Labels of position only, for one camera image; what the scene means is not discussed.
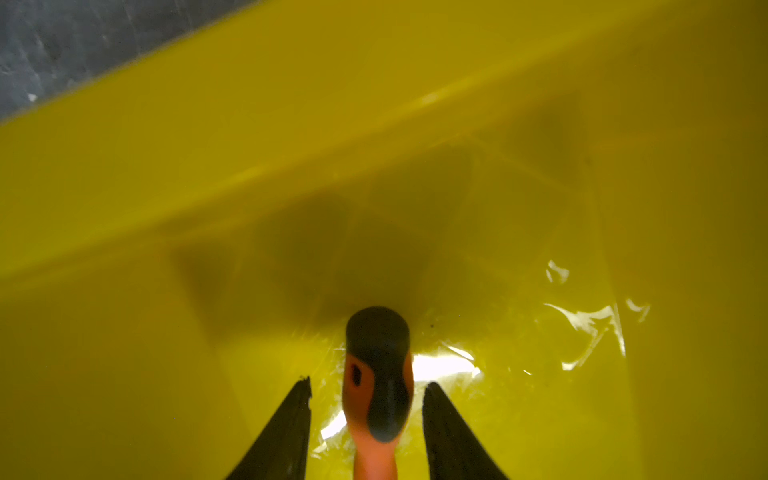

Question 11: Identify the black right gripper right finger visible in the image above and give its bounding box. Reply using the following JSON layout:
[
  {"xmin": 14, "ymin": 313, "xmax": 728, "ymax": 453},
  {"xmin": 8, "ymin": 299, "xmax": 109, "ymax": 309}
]
[{"xmin": 422, "ymin": 382, "xmax": 508, "ymax": 480}]

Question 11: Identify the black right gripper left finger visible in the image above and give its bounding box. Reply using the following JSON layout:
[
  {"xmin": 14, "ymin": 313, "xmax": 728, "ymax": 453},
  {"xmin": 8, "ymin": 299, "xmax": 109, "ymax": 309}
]
[{"xmin": 226, "ymin": 377, "xmax": 312, "ymax": 480}]

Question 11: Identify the orange black screwdriver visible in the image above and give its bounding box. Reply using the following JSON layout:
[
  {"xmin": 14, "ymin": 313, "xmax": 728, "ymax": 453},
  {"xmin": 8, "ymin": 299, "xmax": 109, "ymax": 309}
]
[{"xmin": 342, "ymin": 306, "xmax": 414, "ymax": 479}]

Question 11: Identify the yellow plastic bin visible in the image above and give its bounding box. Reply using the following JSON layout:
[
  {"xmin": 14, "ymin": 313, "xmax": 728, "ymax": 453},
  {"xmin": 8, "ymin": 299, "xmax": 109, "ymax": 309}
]
[{"xmin": 1, "ymin": 1, "xmax": 767, "ymax": 479}]

